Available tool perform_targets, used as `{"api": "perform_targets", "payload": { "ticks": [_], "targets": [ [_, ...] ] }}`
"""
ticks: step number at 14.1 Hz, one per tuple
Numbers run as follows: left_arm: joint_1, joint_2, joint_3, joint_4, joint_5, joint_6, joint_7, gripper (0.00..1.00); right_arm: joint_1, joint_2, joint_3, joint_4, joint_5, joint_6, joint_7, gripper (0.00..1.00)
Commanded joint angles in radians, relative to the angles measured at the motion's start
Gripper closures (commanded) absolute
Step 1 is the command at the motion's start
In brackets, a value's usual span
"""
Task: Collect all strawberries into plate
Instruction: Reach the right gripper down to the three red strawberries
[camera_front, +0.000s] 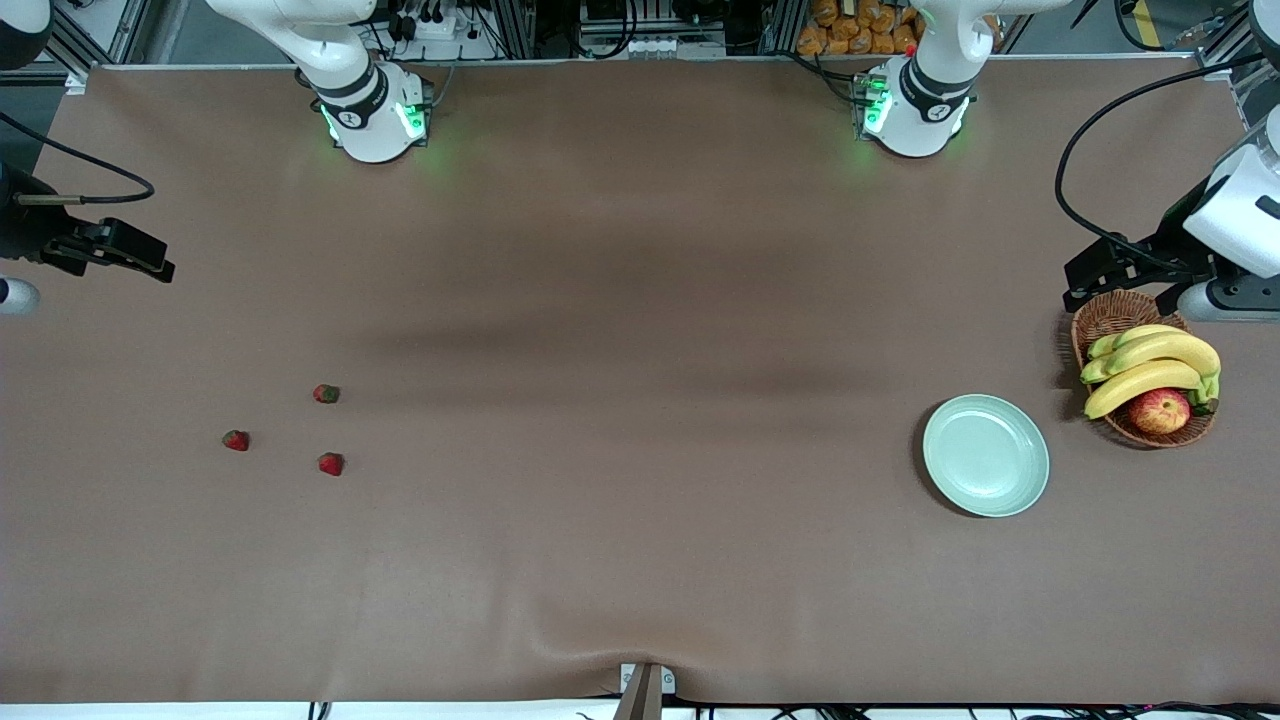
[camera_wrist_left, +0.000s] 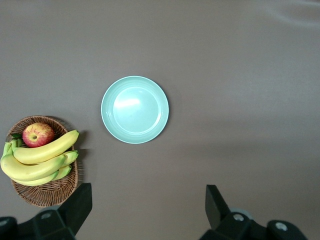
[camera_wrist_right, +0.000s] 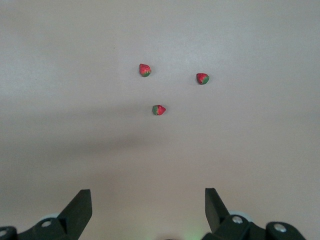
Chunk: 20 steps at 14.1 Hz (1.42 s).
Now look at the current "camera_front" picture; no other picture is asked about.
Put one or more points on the white power strip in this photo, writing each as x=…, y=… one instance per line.
x=450, y=28

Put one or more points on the brown table cloth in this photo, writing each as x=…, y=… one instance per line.
x=640, y=300

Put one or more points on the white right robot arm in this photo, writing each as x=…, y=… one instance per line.
x=370, y=110

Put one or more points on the yellow banana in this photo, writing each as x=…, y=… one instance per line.
x=1140, y=332
x=1093, y=371
x=1170, y=348
x=1140, y=383

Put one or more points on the aluminium frame rail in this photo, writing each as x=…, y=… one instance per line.
x=1250, y=95

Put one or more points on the metal table edge bracket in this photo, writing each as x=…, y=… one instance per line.
x=645, y=690

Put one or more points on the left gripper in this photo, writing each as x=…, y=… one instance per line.
x=1172, y=244

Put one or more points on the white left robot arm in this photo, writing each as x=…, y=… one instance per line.
x=925, y=100

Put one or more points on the aluminium frame post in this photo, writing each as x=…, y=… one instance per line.
x=510, y=25
x=782, y=25
x=130, y=30

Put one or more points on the orange bread roll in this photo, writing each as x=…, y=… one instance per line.
x=884, y=42
x=809, y=41
x=826, y=10
x=860, y=40

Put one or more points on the pale green round plate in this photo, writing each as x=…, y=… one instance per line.
x=985, y=455

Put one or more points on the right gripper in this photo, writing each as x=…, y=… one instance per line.
x=22, y=232

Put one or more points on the red yellow apple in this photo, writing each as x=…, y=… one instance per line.
x=1160, y=412

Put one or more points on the brown wicker basket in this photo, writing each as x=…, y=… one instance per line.
x=1110, y=312

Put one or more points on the red strawberry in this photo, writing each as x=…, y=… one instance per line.
x=236, y=440
x=326, y=393
x=331, y=464

